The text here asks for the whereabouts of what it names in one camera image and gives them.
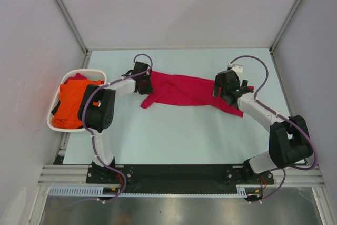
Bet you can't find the crimson red t-shirt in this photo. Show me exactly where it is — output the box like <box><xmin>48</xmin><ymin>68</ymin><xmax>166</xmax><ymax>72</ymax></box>
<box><xmin>141</xmin><ymin>71</ymin><xmax>244</xmax><ymax>117</ymax></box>

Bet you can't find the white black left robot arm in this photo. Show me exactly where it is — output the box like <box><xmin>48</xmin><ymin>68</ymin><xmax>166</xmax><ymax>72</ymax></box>
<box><xmin>78</xmin><ymin>62</ymin><xmax>153</xmax><ymax>183</ymax></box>

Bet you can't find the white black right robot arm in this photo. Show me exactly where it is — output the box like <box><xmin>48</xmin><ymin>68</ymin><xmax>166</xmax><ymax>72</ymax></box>
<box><xmin>213</xmin><ymin>69</ymin><xmax>314</xmax><ymax>183</ymax></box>

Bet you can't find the white plastic laundry basket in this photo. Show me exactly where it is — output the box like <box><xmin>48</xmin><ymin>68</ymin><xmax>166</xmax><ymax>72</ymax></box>
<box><xmin>47</xmin><ymin>69</ymin><xmax>107</xmax><ymax>132</ymax></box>

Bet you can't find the dark red shirt in basket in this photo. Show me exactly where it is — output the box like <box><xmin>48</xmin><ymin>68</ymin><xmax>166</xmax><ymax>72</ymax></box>
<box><xmin>64</xmin><ymin>73</ymin><xmax>87</xmax><ymax>84</ymax></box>

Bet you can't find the orange t-shirt in basket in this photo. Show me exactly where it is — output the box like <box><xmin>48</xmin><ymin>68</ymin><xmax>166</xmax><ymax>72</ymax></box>
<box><xmin>52</xmin><ymin>79</ymin><xmax>104</xmax><ymax>130</ymax></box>

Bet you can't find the black garment in basket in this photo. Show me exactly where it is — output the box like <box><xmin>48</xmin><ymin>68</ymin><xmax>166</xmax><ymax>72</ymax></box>
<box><xmin>51</xmin><ymin>100</ymin><xmax>61</xmax><ymax>115</ymax></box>

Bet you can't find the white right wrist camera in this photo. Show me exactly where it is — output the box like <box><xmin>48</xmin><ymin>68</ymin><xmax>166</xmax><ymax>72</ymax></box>
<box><xmin>227</xmin><ymin>63</ymin><xmax>243</xmax><ymax>81</ymax></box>

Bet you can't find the aluminium corner post right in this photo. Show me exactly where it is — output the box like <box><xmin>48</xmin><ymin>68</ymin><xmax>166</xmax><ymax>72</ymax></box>
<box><xmin>269</xmin><ymin>0</ymin><xmax>304</xmax><ymax>55</ymax></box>

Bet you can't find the aluminium corner post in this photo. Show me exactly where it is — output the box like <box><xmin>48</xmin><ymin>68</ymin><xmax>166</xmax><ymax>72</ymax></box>
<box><xmin>269</xmin><ymin>0</ymin><xmax>304</xmax><ymax>55</ymax></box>
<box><xmin>53</xmin><ymin>0</ymin><xmax>88</xmax><ymax>55</ymax></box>

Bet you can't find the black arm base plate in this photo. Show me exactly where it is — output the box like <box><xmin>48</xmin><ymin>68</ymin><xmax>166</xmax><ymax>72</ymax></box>
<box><xmin>86</xmin><ymin>164</ymin><xmax>274</xmax><ymax>194</ymax></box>

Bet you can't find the aluminium corner post left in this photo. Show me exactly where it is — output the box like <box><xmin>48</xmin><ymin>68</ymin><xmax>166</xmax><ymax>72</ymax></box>
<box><xmin>53</xmin><ymin>0</ymin><xmax>88</xmax><ymax>55</ymax></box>

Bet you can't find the aluminium frame rail front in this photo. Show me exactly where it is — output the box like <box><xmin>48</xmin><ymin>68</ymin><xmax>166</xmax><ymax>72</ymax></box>
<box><xmin>37</xmin><ymin>165</ymin><xmax>325</xmax><ymax>188</ymax></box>

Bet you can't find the white slotted cable duct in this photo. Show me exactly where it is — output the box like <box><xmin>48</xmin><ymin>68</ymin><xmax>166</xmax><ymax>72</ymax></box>
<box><xmin>48</xmin><ymin>185</ymin><xmax>124</xmax><ymax>197</ymax></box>

